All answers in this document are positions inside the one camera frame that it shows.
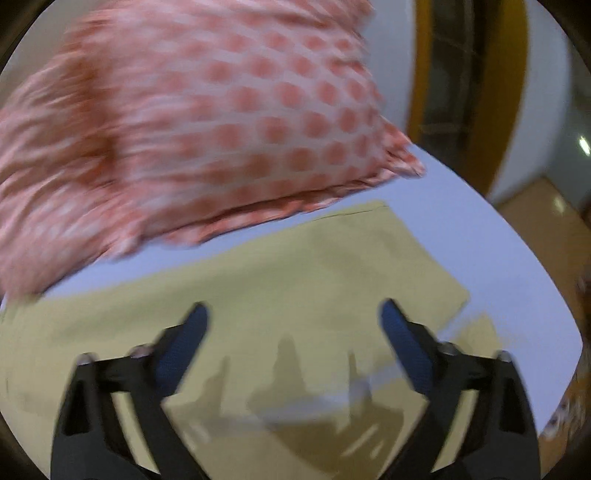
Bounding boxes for wooden framed window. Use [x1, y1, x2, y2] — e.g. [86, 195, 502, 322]
[407, 1, 529, 196]

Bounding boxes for khaki pants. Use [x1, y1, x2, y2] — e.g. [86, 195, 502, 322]
[0, 200, 505, 480]

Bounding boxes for white bed sheet mattress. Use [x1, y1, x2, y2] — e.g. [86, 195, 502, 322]
[0, 144, 584, 430]

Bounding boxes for polka dot pillow front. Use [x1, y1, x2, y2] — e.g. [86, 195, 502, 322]
[1, 1, 424, 300]

